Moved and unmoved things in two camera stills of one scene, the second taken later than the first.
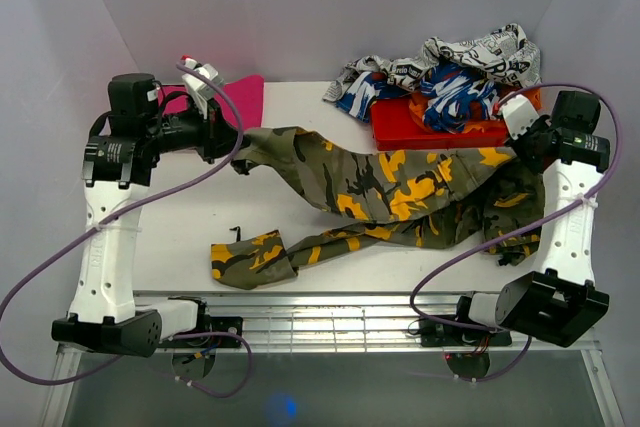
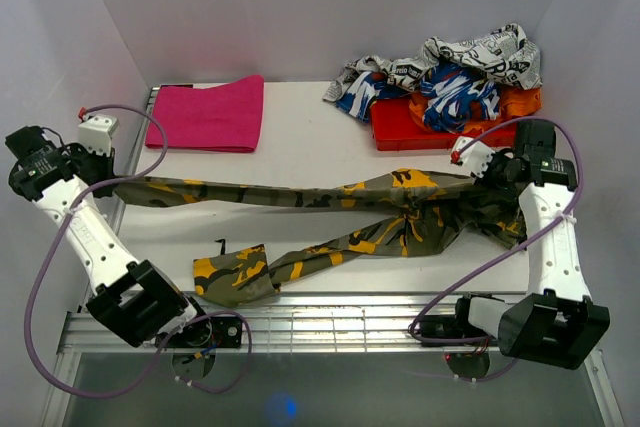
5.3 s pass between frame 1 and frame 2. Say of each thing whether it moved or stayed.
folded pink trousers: stayed
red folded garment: stayed
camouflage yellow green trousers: moved
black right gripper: moved
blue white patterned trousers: stayed
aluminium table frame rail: stayed
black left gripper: moved
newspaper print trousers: stayed
